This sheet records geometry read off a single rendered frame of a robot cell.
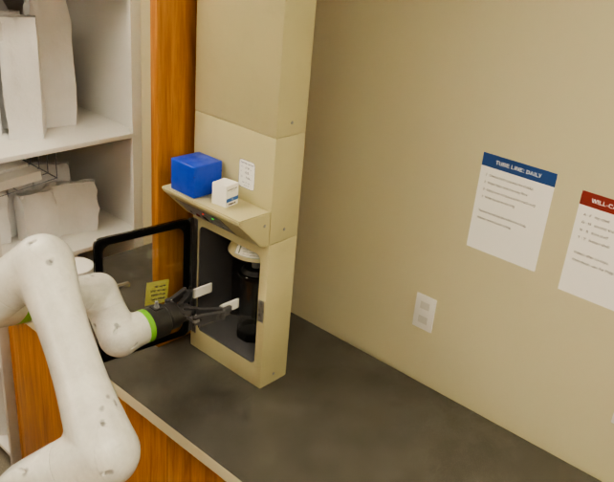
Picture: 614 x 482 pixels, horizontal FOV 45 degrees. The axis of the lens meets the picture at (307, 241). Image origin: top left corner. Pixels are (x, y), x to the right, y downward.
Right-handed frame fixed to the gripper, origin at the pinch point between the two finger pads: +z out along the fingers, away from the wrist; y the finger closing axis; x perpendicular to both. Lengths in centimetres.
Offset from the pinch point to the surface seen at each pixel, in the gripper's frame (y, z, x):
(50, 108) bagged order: 122, 16, -25
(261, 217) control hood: -16.6, -1.8, -31.5
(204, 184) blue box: 2.2, -5.6, -35.7
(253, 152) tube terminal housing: -8.8, 1.6, -46.5
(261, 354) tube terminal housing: -16.5, 2.1, 12.6
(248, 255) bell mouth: -6.2, 4.4, -14.5
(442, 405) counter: -58, 38, 24
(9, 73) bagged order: 112, -4, -43
